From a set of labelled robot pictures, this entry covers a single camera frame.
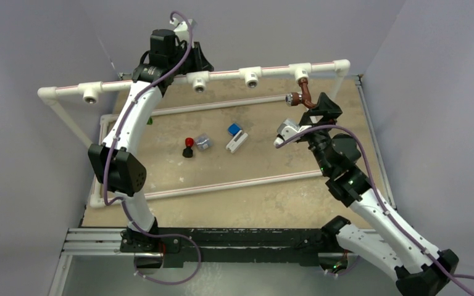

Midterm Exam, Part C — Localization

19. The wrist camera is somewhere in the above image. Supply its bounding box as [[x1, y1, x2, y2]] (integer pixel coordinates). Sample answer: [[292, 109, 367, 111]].
[[170, 17, 197, 43], [273, 118, 312, 149]]

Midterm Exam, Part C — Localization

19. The blue and white faucet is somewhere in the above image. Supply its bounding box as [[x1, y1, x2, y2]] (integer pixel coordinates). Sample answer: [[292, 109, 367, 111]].
[[226, 123, 249, 154]]

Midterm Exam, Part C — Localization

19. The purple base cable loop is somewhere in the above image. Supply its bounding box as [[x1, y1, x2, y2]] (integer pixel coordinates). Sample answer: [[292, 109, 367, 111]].
[[133, 237, 204, 287]]

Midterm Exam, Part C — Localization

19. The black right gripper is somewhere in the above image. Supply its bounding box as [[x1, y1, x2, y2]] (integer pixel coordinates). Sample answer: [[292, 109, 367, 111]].
[[297, 92, 341, 175]]

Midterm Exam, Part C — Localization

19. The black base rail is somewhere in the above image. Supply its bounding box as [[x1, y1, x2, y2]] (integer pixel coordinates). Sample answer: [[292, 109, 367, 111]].
[[120, 227, 355, 270]]

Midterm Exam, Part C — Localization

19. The brown copper faucet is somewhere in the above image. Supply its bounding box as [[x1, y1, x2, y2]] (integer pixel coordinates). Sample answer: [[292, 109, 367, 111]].
[[285, 78, 317, 109]]

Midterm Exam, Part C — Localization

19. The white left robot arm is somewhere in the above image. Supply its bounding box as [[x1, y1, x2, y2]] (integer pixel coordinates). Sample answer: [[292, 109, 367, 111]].
[[88, 29, 213, 252]]

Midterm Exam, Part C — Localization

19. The white PVC pipe frame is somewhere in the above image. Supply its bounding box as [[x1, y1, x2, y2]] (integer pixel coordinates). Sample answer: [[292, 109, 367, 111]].
[[38, 59, 351, 207]]

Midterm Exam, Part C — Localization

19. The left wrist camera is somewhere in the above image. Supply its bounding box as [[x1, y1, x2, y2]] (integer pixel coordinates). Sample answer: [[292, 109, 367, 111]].
[[170, 17, 197, 43]]

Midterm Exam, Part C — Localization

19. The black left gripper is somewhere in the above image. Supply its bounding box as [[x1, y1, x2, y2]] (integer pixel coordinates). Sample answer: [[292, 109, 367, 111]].
[[168, 43, 213, 79]]

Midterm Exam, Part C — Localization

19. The aluminium frame rail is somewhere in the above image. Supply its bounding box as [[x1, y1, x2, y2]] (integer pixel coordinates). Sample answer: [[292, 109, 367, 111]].
[[48, 228, 161, 295]]

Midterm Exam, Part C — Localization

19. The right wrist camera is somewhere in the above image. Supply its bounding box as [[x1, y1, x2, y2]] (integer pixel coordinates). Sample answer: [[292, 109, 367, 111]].
[[273, 118, 312, 149]]

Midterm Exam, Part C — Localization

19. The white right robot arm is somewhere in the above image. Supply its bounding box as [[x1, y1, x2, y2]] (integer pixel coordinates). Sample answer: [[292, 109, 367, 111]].
[[286, 92, 459, 295]]

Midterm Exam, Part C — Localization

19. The clear grey faucet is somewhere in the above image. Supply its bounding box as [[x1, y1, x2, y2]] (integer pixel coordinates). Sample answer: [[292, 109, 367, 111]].
[[194, 133, 213, 151]]

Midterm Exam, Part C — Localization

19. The red and black faucet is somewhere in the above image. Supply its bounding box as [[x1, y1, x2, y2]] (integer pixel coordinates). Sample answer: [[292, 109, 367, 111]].
[[182, 138, 194, 158]]

